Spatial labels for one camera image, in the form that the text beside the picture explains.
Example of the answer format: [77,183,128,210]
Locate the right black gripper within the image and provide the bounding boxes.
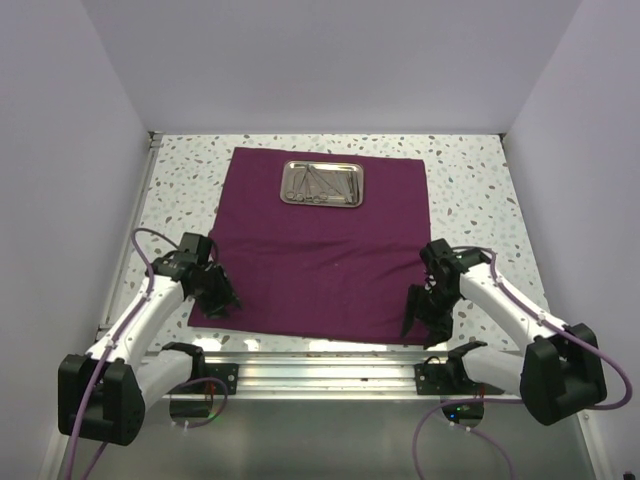
[400,283,462,349]

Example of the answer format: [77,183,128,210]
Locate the purple cloth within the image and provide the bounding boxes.
[188,148,430,345]

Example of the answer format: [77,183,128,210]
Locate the steel instrument tray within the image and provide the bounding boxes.
[280,160,364,208]

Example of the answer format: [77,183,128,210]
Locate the surgical scissors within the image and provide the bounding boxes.
[285,167,313,203]

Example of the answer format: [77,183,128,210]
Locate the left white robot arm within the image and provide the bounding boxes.
[58,253,240,446]

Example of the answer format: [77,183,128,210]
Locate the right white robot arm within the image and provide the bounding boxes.
[401,240,607,425]

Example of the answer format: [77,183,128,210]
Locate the surgical forceps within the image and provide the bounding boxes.
[320,169,359,204]

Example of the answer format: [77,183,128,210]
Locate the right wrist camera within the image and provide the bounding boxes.
[419,239,491,275]

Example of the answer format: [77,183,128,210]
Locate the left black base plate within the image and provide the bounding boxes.
[191,363,239,395]

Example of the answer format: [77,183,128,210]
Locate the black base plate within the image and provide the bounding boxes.
[191,363,239,395]
[413,357,504,397]

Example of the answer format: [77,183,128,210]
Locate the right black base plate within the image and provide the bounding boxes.
[413,357,504,397]

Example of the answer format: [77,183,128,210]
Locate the aluminium front rail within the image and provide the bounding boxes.
[144,352,587,399]

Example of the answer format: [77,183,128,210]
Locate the aluminium rail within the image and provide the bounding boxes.
[144,352,587,399]
[91,131,165,343]

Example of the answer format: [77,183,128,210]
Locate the aluminium left side rail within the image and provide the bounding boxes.
[91,131,165,343]

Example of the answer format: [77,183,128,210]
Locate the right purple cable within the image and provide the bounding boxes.
[412,247,630,480]

